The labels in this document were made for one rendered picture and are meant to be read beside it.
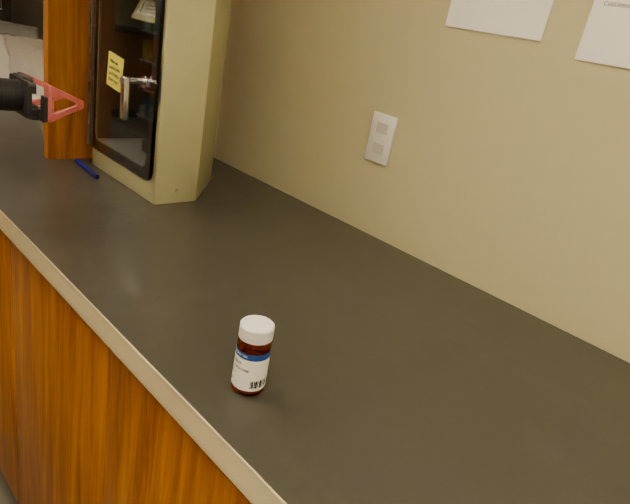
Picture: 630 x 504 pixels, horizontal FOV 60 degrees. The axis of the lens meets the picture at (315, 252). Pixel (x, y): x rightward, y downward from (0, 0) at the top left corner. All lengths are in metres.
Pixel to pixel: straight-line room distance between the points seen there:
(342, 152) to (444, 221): 0.34
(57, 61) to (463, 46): 0.95
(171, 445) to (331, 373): 0.24
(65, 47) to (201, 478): 1.09
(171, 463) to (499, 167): 0.81
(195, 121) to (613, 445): 0.99
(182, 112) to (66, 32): 0.40
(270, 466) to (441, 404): 0.27
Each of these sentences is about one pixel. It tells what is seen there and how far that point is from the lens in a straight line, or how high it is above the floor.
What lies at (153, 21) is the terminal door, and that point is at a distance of 1.23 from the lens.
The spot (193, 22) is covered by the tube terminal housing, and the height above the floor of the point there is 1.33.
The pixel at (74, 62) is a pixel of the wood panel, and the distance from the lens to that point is 1.54.
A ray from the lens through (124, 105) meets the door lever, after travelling 1.23.
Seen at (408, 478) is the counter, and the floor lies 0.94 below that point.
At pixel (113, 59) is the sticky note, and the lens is 1.38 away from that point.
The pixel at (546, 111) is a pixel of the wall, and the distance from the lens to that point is 1.13.
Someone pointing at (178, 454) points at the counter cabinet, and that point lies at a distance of 0.81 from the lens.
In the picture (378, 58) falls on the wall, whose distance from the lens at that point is 1.34.
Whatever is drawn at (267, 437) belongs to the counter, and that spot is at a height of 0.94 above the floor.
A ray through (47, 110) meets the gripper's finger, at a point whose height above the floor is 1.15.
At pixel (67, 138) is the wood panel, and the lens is 1.56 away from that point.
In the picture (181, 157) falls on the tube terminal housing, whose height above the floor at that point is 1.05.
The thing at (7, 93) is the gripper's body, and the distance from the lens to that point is 1.14.
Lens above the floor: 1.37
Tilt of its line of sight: 22 degrees down
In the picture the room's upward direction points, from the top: 11 degrees clockwise
